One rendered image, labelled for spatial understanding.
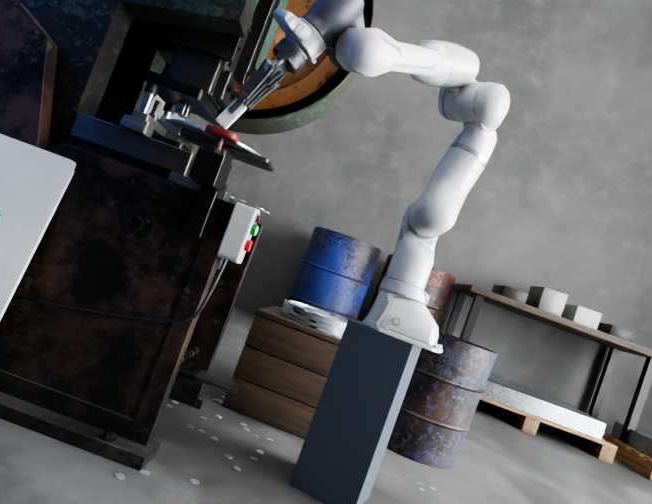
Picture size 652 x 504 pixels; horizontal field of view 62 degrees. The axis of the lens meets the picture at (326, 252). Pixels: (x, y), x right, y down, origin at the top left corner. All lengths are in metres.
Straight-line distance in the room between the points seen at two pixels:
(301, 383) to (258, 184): 3.26
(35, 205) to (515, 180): 4.34
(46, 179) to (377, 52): 0.80
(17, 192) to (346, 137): 3.85
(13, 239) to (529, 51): 4.82
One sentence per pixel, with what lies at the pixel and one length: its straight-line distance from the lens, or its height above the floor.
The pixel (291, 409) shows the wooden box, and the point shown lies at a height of 0.08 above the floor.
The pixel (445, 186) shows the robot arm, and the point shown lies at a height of 0.86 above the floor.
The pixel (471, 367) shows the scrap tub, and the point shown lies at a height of 0.40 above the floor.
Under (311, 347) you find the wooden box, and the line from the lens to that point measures 1.84.
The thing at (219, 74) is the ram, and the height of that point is 0.96.
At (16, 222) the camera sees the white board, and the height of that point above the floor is 0.41.
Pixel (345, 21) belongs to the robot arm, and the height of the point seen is 1.08.
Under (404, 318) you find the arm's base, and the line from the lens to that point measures 1.41.
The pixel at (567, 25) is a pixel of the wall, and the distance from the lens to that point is 5.75.
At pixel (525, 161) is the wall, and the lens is 5.23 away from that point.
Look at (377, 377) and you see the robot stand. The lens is 1.40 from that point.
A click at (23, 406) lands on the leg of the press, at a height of 0.03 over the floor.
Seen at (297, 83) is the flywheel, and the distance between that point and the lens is 1.96.
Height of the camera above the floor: 0.54
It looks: 2 degrees up
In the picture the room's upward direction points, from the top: 20 degrees clockwise
